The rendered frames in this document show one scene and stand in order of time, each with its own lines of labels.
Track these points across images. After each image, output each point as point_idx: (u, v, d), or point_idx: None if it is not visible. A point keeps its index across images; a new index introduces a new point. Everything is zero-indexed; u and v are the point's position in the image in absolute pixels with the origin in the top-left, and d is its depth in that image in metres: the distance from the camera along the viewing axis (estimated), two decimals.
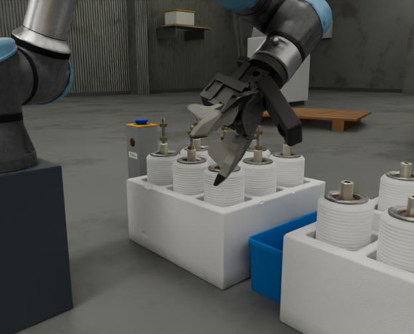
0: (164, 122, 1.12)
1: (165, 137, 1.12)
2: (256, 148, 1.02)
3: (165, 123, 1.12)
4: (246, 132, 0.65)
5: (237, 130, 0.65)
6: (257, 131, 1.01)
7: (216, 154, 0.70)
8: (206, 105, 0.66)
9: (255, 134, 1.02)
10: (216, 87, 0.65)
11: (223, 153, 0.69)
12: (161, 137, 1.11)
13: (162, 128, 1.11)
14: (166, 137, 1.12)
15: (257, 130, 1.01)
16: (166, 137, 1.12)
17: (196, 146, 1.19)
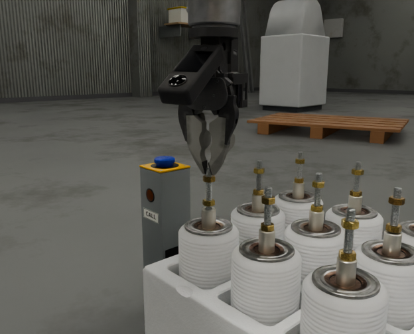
0: (211, 177, 0.62)
1: (209, 203, 0.63)
2: (391, 231, 0.54)
3: (210, 178, 0.62)
4: (214, 109, 0.59)
5: (215, 112, 0.60)
6: (397, 199, 0.53)
7: None
8: None
9: (389, 203, 0.54)
10: None
11: None
12: None
13: (211, 183, 0.63)
14: (206, 201, 0.63)
15: (396, 197, 0.53)
16: (206, 201, 0.63)
17: (259, 207, 0.71)
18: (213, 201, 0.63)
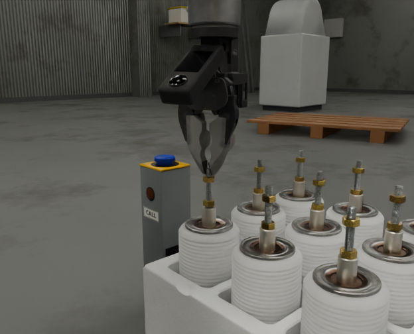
0: (209, 177, 0.62)
1: (207, 203, 0.63)
2: (392, 229, 0.54)
3: (207, 178, 0.62)
4: (215, 109, 0.59)
5: (215, 112, 0.60)
6: (397, 197, 0.53)
7: None
8: None
9: (390, 201, 0.54)
10: None
11: None
12: None
13: (211, 184, 0.63)
14: (204, 201, 0.63)
15: (397, 195, 0.53)
16: (204, 201, 0.63)
17: (259, 206, 0.71)
18: (211, 201, 0.63)
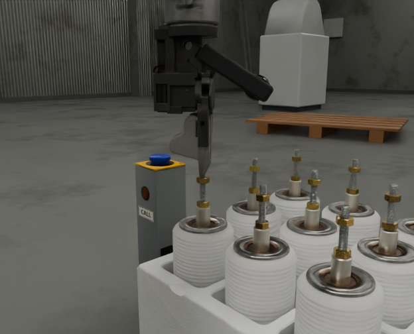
0: (200, 178, 0.62)
1: (199, 203, 0.63)
2: (387, 228, 0.53)
3: (199, 179, 0.62)
4: (213, 107, 0.62)
5: None
6: (393, 196, 0.52)
7: None
8: (164, 111, 0.59)
9: (385, 200, 0.53)
10: (164, 91, 0.57)
11: None
12: (206, 199, 0.64)
13: (205, 185, 0.62)
14: (197, 201, 0.63)
15: (392, 195, 0.53)
16: (198, 201, 0.63)
17: (255, 205, 0.71)
18: (204, 203, 0.62)
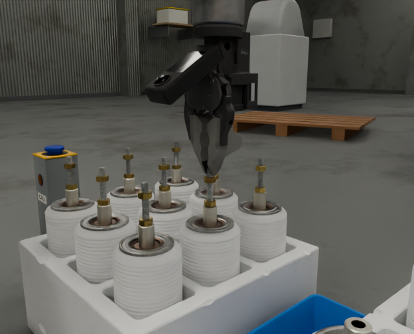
0: (64, 164, 0.72)
1: (66, 185, 0.73)
2: (215, 205, 0.64)
3: (64, 164, 0.72)
4: (210, 109, 0.58)
5: (214, 112, 0.60)
6: (215, 176, 0.63)
7: (231, 144, 0.62)
8: None
9: (211, 183, 0.62)
10: None
11: None
12: (75, 184, 0.73)
13: (68, 171, 0.72)
14: (68, 183, 0.74)
15: (212, 176, 0.63)
16: (68, 183, 0.74)
17: (128, 189, 0.80)
18: (66, 185, 0.72)
